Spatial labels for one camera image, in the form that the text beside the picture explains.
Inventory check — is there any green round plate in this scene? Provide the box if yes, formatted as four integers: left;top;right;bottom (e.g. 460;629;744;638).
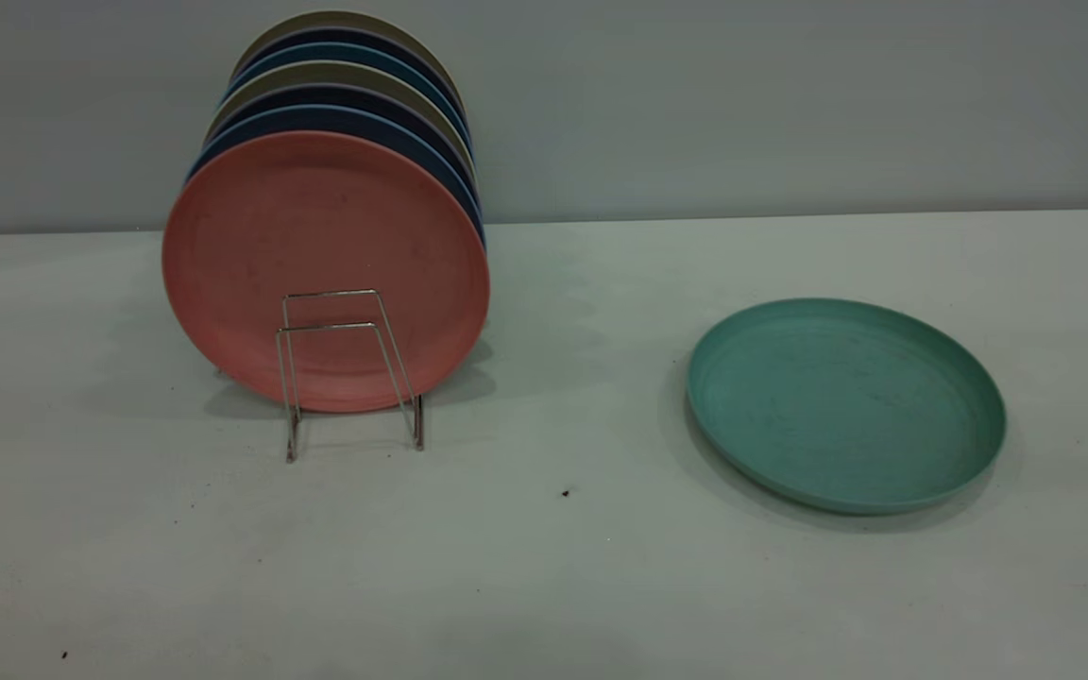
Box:
686;297;1008;517

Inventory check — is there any beige round plate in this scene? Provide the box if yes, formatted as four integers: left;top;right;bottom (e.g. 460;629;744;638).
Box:
207;60;477;180
234;9;464;105

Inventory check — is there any metal wire plate rack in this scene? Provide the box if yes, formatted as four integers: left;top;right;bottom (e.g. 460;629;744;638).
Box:
275;288;425;464

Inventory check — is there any dark purple round plate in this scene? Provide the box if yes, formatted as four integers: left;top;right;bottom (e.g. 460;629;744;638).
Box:
229;26;467;119
205;83;480;201

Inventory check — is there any teal blue round plate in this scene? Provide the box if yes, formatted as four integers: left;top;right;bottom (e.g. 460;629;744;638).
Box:
221;42;472;152

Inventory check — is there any pink round plate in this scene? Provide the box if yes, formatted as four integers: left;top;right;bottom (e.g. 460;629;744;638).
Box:
161;130;491;415

